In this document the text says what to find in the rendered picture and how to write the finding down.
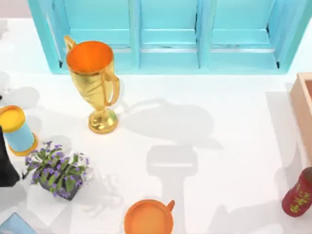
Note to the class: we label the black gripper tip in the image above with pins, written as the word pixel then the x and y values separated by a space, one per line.
pixel 6 168

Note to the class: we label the light blue rack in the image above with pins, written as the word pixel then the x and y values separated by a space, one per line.
pixel 168 36

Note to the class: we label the blue and yellow can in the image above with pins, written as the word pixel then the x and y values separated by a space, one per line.
pixel 17 131

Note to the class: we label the red can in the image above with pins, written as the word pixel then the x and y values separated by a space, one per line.
pixel 298 195

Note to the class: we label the purple flower plant pot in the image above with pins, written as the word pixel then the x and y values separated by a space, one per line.
pixel 58 170

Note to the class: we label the salmon-coloured shallow box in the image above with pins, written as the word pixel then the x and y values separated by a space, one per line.
pixel 301 102

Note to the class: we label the gold trophy cup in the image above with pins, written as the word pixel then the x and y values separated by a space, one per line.
pixel 93 80

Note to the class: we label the orange cup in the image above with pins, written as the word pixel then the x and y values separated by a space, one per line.
pixel 148 218

